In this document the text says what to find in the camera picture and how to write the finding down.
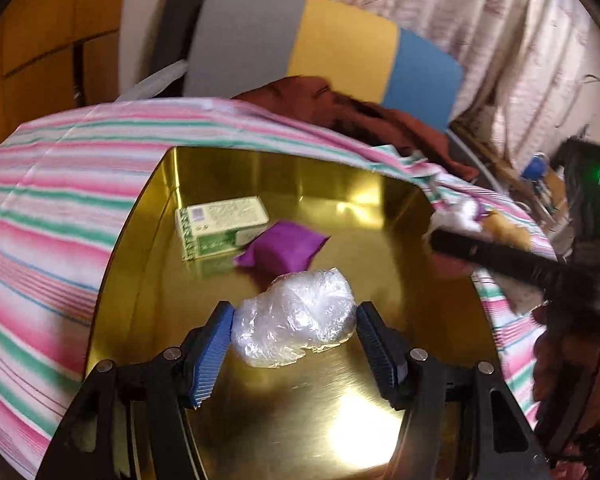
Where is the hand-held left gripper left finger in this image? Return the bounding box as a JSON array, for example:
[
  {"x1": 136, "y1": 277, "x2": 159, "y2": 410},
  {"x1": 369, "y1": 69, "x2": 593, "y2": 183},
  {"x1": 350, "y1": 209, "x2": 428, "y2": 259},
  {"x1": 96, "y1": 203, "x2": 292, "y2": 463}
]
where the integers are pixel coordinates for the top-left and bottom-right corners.
[{"x1": 35, "y1": 301, "x2": 236, "y2": 480}]

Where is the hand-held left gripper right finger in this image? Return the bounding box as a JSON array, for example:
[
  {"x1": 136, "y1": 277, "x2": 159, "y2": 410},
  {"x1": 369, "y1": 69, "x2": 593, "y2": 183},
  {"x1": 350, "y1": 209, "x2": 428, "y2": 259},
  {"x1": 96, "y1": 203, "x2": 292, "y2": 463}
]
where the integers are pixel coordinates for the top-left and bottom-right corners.
[{"x1": 356, "y1": 302, "x2": 552, "y2": 480}]

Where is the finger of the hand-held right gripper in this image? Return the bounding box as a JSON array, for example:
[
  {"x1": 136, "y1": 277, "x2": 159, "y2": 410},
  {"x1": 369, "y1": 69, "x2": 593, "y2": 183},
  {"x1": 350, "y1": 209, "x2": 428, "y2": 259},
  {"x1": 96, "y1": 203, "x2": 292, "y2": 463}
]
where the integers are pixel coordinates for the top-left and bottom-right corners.
[{"x1": 426, "y1": 230, "x2": 600, "y2": 307}]

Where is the clear plastic bag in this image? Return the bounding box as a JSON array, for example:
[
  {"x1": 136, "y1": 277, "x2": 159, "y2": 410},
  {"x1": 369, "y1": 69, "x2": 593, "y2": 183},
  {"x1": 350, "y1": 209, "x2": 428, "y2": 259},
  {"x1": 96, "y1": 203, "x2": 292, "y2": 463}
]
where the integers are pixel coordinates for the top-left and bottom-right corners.
[{"x1": 230, "y1": 266, "x2": 358, "y2": 367}]

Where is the gold metal tin tray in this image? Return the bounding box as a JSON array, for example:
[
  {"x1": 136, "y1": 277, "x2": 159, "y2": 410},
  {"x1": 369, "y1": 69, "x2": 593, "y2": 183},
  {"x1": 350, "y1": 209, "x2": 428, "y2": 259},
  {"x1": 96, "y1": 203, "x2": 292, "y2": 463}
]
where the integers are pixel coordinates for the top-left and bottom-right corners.
[{"x1": 85, "y1": 146, "x2": 503, "y2": 480}]

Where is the person's right hand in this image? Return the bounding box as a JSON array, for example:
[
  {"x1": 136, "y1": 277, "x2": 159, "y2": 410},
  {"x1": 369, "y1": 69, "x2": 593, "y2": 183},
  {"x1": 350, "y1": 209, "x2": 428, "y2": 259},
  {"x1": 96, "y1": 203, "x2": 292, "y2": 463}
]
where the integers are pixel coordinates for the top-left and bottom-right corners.
[{"x1": 531, "y1": 305, "x2": 581, "y2": 411}]

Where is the small clear plastic packet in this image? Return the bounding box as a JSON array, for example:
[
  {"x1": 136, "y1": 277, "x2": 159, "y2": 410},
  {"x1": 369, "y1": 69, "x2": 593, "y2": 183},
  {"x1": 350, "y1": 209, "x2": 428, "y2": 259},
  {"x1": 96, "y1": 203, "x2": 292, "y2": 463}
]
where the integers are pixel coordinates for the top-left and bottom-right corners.
[{"x1": 430, "y1": 195, "x2": 487, "y2": 235}]

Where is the blue container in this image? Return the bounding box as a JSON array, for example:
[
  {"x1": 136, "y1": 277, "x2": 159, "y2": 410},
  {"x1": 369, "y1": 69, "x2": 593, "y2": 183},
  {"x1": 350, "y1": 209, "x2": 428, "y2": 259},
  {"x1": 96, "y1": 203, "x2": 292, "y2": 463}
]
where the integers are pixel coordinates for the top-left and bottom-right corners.
[{"x1": 521, "y1": 156, "x2": 551, "y2": 181}]

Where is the purple cloth pouch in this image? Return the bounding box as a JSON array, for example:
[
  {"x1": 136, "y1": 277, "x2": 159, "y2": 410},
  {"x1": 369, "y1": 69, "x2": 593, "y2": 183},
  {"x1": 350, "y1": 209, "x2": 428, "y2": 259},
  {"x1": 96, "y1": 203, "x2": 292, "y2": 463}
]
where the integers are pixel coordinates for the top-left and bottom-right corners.
[{"x1": 233, "y1": 220, "x2": 328, "y2": 273}]

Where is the green and white carton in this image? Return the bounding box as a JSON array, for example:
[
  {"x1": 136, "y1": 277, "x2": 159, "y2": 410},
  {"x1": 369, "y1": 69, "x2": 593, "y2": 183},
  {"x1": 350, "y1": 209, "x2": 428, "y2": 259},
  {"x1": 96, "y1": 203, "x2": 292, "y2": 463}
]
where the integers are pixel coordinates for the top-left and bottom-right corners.
[{"x1": 175, "y1": 196, "x2": 270, "y2": 262}]

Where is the brown cloth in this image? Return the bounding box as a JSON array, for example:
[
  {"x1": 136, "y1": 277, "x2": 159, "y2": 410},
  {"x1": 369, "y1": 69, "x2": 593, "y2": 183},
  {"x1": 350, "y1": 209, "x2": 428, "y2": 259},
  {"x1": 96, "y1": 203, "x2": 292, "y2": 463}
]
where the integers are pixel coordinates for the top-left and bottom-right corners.
[{"x1": 230, "y1": 76, "x2": 481, "y2": 182}]

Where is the pink green striped cloth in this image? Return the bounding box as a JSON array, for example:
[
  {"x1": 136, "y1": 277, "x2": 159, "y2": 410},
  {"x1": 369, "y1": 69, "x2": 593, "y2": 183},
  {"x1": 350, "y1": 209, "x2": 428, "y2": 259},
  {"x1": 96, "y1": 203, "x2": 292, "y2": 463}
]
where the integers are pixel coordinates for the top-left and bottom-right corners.
[{"x1": 0, "y1": 97, "x2": 561, "y2": 477}]

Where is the pale patterned curtain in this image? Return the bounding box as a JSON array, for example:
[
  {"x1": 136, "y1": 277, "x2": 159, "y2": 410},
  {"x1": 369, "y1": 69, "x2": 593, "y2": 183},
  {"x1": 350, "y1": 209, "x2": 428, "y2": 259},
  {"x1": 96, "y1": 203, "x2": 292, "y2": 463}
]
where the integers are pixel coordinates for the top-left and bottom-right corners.
[{"x1": 330, "y1": 0, "x2": 600, "y2": 171}]

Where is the wooden cabinet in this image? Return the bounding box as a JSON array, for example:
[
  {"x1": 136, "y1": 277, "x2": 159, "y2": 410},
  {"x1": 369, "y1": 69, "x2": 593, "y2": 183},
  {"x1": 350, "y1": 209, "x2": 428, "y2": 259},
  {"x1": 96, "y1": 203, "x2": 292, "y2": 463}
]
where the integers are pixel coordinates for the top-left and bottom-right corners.
[{"x1": 0, "y1": 0, "x2": 131, "y2": 161}]

